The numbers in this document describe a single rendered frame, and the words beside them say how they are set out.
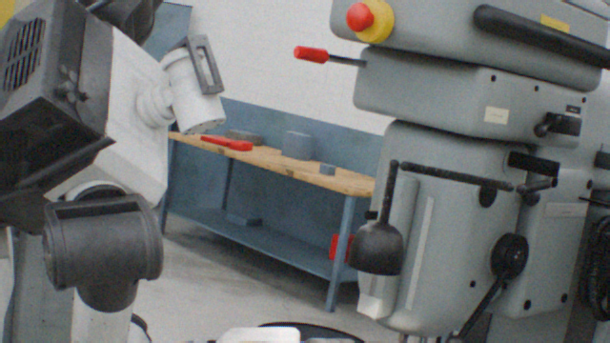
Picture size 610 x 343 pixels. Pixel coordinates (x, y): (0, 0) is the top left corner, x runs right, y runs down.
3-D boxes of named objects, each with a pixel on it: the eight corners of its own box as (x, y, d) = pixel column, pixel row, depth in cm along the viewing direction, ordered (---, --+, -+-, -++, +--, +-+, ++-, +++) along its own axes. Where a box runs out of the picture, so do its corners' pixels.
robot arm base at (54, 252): (53, 315, 114) (53, 257, 106) (36, 245, 122) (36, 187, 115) (159, 302, 120) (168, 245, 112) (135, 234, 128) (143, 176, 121)
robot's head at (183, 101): (159, 142, 124) (211, 117, 120) (138, 74, 125) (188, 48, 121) (185, 141, 130) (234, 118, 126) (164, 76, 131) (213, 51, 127)
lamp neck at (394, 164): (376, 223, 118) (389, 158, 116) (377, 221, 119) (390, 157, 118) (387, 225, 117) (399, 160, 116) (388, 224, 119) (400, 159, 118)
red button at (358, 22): (361, 31, 117) (366, 2, 116) (339, 29, 119) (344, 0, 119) (377, 35, 119) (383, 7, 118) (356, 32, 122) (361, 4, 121)
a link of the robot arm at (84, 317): (61, 384, 134) (65, 313, 118) (79, 318, 143) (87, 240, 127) (130, 403, 135) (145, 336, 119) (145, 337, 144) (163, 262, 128)
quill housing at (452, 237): (431, 353, 129) (477, 136, 125) (332, 311, 143) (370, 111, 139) (500, 337, 142) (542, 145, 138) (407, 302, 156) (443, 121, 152)
